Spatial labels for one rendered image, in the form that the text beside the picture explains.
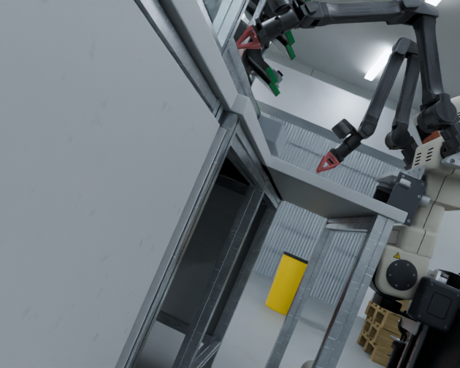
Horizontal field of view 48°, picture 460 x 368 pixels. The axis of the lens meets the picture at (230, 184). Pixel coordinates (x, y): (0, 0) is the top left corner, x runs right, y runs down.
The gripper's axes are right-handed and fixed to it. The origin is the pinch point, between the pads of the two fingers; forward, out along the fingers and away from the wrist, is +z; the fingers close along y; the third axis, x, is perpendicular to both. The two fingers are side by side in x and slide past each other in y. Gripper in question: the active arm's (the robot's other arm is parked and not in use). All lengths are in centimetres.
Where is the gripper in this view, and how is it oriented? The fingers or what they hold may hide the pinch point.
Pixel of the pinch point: (237, 45)
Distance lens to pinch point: 167.5
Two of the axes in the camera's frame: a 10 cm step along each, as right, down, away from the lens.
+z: -9.0, 4.3, 0.6
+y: -1.4, -1.4, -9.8
